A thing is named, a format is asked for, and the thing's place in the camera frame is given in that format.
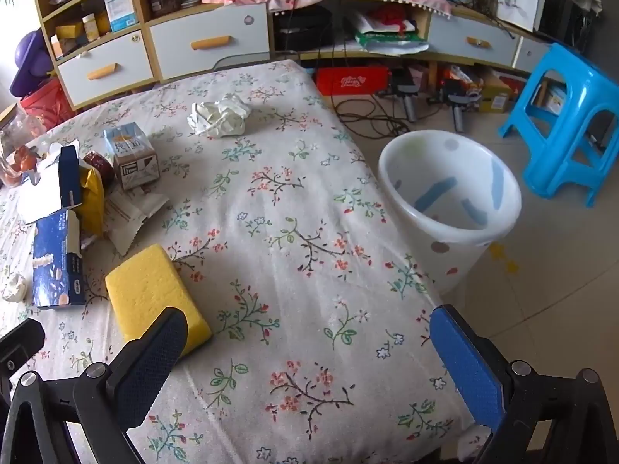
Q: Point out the red flat box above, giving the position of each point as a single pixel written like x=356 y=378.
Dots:
x=353 y=82

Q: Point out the cardboard box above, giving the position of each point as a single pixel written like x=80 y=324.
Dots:
x=495 y=94

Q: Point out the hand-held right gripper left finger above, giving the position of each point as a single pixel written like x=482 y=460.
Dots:
x=145 y=377

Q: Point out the blue plastic stool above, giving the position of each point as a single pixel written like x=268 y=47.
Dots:
x=580 y=82

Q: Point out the blue snack box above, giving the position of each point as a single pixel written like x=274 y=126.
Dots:
x=55 y=270

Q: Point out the gold snack wrapper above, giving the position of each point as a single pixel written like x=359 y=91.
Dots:
x=92 y=198

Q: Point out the small milk carton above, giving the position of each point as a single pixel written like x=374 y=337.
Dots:
x=133 y=159

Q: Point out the white torn wrapper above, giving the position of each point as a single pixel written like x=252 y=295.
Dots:
x=130 y=217

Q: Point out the small white paper ball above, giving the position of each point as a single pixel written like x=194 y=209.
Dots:
x=14 y=287

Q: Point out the white dotted waste bin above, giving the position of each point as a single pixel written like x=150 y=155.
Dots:
x=454 y=246

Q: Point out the red jar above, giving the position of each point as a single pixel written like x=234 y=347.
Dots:
x=101 y=167

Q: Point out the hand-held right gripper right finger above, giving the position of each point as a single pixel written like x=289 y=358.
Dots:
x=466 y=372

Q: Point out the floral tablecloth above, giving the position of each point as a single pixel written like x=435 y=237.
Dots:
x=290 y=212

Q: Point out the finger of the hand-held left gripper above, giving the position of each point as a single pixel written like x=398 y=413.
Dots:
x=22 y=343

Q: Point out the red patterned bag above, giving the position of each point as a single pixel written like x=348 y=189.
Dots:
x=46 y=104

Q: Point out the clear glass jar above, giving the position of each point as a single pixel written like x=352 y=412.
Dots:
x=19 y=130

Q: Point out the purple plastic object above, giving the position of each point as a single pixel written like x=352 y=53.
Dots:
x=31 y=58

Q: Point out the yellow sponge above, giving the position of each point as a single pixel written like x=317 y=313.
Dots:
x=145 y=285

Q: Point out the clear chair back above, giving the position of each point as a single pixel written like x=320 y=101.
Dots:
x=242 y=58

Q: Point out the green white plastic bag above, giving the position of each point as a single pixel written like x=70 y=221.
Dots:
x=391 y=42

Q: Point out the black electronic device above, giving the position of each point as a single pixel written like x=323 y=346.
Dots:
x=304 y=29

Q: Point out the crumpled white paper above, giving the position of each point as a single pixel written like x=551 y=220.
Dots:
x=217 y=118

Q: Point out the blue white carton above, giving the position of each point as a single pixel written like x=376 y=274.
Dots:
x=118 y=9

